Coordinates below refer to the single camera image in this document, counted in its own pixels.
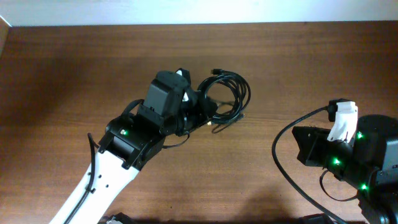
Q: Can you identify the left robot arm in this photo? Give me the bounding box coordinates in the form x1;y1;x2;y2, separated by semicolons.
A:
51;68;218;223

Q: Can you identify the black USB cable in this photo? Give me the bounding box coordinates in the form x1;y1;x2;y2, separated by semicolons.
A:
196;68;251;134

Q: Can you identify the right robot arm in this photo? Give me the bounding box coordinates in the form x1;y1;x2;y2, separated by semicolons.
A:
292;114;397;223

